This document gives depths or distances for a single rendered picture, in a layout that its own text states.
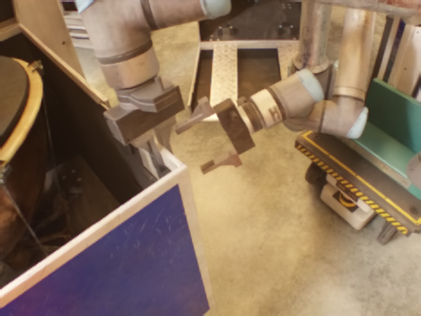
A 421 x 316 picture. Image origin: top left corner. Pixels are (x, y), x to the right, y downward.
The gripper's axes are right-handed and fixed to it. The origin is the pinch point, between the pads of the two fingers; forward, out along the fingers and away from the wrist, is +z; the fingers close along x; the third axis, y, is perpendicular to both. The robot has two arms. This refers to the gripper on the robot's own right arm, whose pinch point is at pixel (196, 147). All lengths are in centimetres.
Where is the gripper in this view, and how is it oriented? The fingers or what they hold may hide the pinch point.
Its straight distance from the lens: 78.5
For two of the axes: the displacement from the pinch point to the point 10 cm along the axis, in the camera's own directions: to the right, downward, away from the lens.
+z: -8.8, 4.7, 0.9
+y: 1.7, 4.9, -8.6
